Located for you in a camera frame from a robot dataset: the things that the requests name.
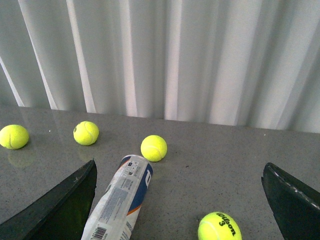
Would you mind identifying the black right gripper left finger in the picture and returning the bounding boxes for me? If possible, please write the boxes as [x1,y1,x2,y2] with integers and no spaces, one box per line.
[0,160,97,240]

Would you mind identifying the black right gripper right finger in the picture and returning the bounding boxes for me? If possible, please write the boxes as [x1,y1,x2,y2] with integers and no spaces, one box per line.
[261,162,320,240]

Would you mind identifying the clear plastic tennis ball can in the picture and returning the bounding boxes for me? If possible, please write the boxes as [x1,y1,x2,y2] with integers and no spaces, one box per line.
[81,154,153,240]

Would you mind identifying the Wilson 3 tennis ball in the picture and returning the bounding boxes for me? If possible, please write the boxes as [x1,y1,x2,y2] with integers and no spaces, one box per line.
[197,211,243,240]

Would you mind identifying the far left tennis ball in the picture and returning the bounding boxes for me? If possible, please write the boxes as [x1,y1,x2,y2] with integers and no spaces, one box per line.
[0,124,29,150]

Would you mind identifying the middle tennis ball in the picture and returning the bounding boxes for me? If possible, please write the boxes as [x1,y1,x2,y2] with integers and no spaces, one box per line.
[140,135,168,162]

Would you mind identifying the white pleated curtain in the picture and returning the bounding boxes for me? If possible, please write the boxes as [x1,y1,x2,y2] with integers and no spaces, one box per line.
[0,0,320,133]

